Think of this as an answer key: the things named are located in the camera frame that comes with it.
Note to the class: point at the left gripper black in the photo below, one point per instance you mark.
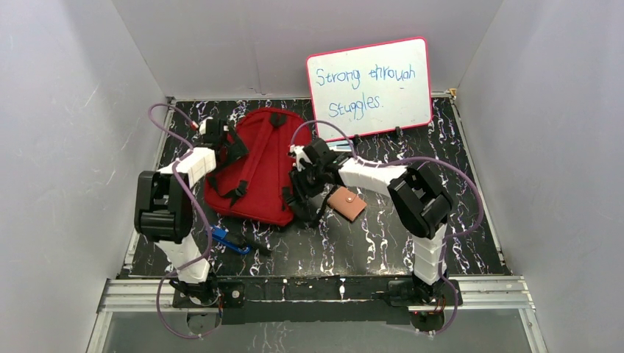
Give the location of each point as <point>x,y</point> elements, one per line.
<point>229,145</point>

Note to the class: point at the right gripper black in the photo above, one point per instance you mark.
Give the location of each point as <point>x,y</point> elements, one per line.
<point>296,179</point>

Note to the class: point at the red student backpack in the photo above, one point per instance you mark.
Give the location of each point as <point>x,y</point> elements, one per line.
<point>258,185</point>

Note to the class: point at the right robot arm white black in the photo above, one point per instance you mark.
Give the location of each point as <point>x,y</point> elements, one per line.
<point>421,202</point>

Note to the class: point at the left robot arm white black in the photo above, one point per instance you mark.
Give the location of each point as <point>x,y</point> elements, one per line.
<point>165,203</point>

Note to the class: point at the blue stapler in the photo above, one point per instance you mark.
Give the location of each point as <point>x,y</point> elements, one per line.
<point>233,241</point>

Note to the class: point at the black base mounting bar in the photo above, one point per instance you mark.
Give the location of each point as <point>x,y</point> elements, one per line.
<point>246,300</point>

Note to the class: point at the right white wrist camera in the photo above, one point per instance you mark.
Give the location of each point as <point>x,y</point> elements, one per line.
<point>300,157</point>

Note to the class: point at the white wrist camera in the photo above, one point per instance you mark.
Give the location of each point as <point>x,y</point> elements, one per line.
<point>204,125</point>
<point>300,157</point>

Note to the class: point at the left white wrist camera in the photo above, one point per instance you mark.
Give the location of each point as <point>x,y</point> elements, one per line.
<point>204,125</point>

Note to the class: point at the whiteboard with pink frame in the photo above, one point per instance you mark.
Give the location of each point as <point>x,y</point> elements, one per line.
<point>370,89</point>

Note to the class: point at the aluminium frame rail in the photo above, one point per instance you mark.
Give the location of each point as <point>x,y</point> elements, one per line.
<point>478,292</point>

